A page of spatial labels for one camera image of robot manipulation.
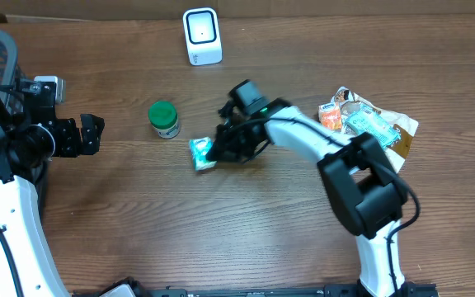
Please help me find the teal tissue pack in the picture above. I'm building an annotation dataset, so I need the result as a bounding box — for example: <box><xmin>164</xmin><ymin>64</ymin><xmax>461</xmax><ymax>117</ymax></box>
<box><xmin>189</xmin><ymin>137</ymin><xmax>217</xmax><ymax>172</ymax></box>

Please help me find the green lid white jar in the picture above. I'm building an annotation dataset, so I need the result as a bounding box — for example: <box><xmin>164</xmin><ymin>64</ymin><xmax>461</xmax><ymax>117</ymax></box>
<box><xmin>148</xmin><ymin>101</ymin><xmax>181</xmax><ymax>139</ymax></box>

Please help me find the orange tissue pack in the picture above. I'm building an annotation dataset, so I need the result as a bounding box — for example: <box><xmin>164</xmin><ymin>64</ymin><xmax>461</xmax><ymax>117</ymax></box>
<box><xmin>318</xmin><ymin>102</ymin><xmax>342</xmax><ymax>131</ymax></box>

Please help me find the beige brown snack bag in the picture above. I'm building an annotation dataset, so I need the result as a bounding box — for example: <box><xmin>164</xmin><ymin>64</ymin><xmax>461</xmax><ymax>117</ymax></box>
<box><xmin>331</xmin><ymin>87</ymin><xmax>419</xmax><ymax>172</ymax></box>

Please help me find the teal wet wipes pack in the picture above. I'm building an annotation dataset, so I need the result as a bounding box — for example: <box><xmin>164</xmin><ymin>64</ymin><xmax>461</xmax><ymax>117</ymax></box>
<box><xmin>346</xmin><ymin>106</ymin><xmax>401</xmax><ymax>148</ymax></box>

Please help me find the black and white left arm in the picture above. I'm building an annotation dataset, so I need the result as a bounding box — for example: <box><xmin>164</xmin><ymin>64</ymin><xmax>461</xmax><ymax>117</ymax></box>
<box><xmin>0</xmin><ymin>80</ymin><xmax>105</xmax><ymax>296</ymax></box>

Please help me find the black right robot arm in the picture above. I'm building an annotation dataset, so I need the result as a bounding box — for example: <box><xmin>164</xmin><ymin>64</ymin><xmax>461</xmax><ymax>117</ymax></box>
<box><xmin>207</xmin><ymin>80</ymin><xmax>409</xmax><ymax>296</ymax></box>

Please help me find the white barcode scanner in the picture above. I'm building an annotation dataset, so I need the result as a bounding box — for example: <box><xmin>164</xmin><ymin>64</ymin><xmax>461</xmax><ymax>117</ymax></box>
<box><xmin>182</xmin><ymin>7</ymin><xmax>223</xmax><ymax>66</ymax></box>

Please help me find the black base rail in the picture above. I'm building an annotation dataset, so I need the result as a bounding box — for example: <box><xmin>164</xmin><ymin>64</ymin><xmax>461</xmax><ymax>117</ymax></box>
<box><xmin>146</xmin><ymin>284</ymin><xmax>370</xmax><ymax>297</ymax></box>

